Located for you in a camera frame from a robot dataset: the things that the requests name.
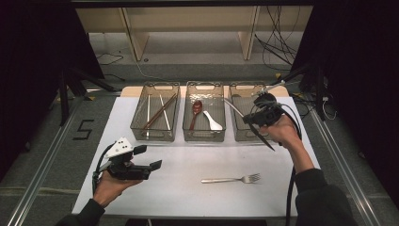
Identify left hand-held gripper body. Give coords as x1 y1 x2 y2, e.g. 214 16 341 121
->
104 137 151 181

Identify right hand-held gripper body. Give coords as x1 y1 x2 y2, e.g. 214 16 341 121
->
250 80 287 127

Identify smoky transparent plastic bin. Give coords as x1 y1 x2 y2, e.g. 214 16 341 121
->
228 81 281 143
129 81 182 143
182 80 227 143

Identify white chopstick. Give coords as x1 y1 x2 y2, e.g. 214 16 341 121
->
158 94 172 131
145 94 152 140

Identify white ceramic spoon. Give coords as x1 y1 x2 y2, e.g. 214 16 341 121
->
202 109 224 132

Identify brown wooden chopstick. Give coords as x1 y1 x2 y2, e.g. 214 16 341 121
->
142 92 177 130
144 93 179 131

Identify brown wooden spoon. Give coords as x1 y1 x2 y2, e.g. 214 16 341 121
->
188 99 204 132

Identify person's right hand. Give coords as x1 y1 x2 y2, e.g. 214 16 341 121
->
260 115 299 149

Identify person's left hand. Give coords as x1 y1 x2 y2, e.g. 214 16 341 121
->
93 171 144 209

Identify white table sheet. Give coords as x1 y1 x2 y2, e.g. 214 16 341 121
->
71 95 342 219

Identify black metal stand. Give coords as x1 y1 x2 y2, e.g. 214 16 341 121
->
57 67 117 126
272 62 327 121

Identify black curtain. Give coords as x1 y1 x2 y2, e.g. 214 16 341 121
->
291 0 399 202
0 0 106 177

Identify beige wooden furniture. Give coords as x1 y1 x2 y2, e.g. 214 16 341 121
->
74 6 314 62

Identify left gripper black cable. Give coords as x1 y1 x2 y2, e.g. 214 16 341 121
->
91 142 116 196

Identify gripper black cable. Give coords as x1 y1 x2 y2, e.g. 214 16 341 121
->
91 142 116 196
272 102 304 226

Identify white plug with cable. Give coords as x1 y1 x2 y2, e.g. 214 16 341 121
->
322 96 338 121

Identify bundle of black floor cables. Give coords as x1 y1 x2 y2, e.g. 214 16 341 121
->
253 6 302 72

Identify white floor cable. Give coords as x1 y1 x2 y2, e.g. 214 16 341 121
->
131 57 166 82

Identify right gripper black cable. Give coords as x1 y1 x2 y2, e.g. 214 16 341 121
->
272 102 304 226

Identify aluminium floor rail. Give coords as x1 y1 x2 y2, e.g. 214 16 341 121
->
309 106 382 226
6 89 121 226

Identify thin black floor cable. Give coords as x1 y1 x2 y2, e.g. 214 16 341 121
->
95 51 126 83

